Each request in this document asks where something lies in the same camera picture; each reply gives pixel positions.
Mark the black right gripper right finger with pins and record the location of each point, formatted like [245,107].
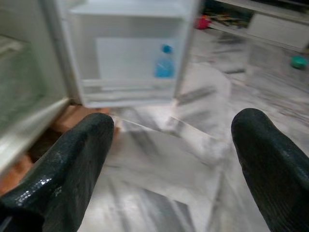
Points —
[275,174]

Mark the red clay brick stack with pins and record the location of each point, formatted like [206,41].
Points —
[72,116]
[12,174]

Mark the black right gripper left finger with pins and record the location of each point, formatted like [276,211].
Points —
[60,174]

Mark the white fridge door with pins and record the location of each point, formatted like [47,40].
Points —
[125,29]

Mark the red plastic cup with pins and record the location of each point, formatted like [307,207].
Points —
[202,22]

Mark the black crate with items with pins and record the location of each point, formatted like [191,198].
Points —
[229,20]

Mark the clear water bottle blue cap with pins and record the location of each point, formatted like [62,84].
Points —
[164,67]

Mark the white fridge body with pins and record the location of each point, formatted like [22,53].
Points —
[50,48]

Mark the green round lid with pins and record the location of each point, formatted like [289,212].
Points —
[299,62]

